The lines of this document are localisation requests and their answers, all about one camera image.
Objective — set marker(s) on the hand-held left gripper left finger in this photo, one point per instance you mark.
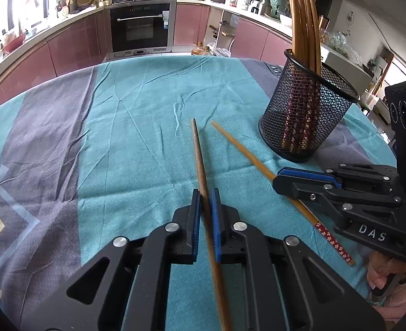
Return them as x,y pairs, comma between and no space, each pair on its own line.
196,220

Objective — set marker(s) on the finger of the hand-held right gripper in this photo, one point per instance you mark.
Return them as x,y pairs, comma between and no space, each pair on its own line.
309,176
302,191

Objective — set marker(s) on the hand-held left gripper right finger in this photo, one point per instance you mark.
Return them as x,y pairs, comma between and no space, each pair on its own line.
216,227

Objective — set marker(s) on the dark brown chopstick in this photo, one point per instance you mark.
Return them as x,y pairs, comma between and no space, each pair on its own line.
200,165

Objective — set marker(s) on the black mesh utensil cup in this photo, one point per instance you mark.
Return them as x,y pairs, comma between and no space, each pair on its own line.
330,117

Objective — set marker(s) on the bunch of wooden chopsticks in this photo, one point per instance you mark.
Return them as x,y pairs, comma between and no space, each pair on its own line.
301,34

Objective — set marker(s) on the person's right hand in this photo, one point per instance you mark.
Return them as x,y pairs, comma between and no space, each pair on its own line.
378,272

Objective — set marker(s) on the teal grey tablecloth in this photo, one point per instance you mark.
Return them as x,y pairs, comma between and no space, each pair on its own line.
120,138

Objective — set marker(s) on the green covered appliance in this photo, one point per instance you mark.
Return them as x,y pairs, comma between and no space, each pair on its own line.
273,3

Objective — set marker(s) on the black built-in oven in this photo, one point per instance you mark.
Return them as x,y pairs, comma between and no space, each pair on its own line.
141,29

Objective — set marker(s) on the pink kitchen cabinets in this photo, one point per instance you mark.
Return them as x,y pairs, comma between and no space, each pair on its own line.
72,48

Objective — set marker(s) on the wicker basket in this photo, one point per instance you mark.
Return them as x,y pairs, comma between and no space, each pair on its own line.
84,1

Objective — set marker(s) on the red bowl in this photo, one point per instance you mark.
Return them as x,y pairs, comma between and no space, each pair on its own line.
15,43

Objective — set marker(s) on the round wall ornament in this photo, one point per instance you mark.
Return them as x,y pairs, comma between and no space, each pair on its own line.
351,17

